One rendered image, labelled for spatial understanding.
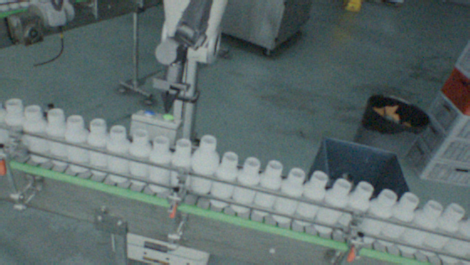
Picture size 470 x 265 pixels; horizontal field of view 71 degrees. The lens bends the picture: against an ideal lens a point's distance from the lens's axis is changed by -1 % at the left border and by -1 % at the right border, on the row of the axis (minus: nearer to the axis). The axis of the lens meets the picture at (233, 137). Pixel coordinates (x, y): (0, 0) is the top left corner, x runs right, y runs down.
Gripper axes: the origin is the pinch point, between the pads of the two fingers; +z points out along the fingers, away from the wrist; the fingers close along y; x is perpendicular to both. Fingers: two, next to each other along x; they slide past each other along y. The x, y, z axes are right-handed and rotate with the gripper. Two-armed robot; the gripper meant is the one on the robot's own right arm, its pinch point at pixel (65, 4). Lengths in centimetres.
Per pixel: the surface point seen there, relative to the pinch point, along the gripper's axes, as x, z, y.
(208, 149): 45, 21, 17
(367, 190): 87, 24, 14
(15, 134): -4.3, 28.5, 20.9
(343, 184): 80, 24, 14
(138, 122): 21.1, 29.4, 2.6
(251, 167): 56, 23, 17
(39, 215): -52, 140, -32
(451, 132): 209, 88, -156
